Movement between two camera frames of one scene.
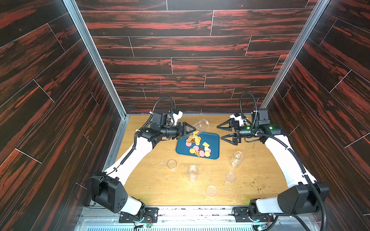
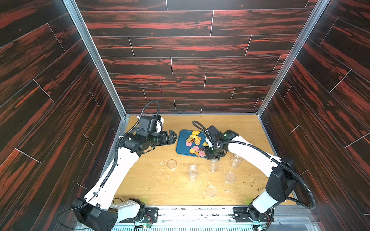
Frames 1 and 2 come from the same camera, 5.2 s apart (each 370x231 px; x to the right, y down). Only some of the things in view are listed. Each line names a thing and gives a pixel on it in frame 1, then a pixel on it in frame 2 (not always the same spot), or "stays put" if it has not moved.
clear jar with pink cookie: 235,161 stays put
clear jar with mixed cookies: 192,171 stays put
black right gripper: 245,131 to 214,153
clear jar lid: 230,176 stays put
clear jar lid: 171,163 stays put
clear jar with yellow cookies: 202,125 to 213,165
